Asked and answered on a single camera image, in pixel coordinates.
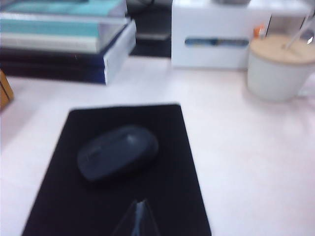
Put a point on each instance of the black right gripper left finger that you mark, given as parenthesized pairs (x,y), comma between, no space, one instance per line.
(126,221)

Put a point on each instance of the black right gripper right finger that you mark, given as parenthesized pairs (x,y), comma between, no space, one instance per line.
(146,221)

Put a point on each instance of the black computer mouse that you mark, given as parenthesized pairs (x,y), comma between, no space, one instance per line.
(118,153)

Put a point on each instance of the black mouse pad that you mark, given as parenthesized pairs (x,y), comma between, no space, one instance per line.
(118,204)

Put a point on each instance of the gold metal box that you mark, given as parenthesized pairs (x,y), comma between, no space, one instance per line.
(5,89)

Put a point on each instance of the white book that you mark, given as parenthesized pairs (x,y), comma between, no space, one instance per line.
(49,44)

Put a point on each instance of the white mug with wooden lid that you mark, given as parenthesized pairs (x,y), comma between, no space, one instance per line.
(275,73)

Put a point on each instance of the white tissue box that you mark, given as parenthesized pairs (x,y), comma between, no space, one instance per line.
(209,27)

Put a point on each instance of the teal book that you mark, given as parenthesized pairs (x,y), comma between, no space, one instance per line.
(49,29)

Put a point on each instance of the small orange figure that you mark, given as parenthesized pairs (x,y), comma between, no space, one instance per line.
(258,31)

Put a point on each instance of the grey metal straw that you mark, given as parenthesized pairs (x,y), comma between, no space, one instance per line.
(297,29)

